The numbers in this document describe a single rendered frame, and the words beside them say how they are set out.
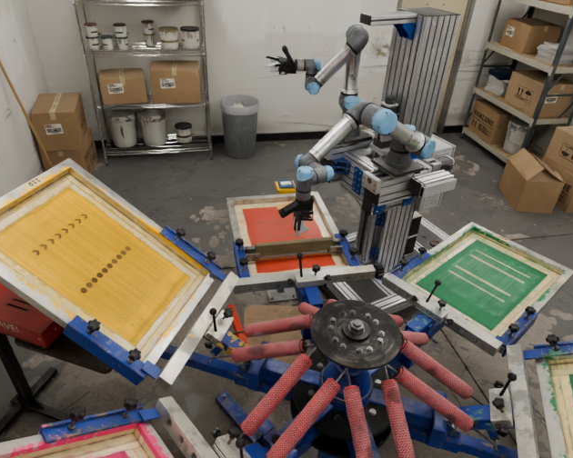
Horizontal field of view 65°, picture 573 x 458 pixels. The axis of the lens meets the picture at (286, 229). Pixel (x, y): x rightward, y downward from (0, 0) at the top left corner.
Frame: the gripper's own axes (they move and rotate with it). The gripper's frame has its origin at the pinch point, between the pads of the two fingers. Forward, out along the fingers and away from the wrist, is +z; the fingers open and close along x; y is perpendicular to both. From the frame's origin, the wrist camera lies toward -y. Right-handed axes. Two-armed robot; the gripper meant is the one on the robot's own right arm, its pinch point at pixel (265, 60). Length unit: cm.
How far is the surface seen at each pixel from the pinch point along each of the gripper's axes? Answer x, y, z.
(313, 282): -148, 41, -20
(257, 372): -195, 37, 5
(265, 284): -146, 46, 2
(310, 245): -117, 49, -22
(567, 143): 104, 118, -316
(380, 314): -189, 11, -36
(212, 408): -154, 148, 31
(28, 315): -170, 34, 94
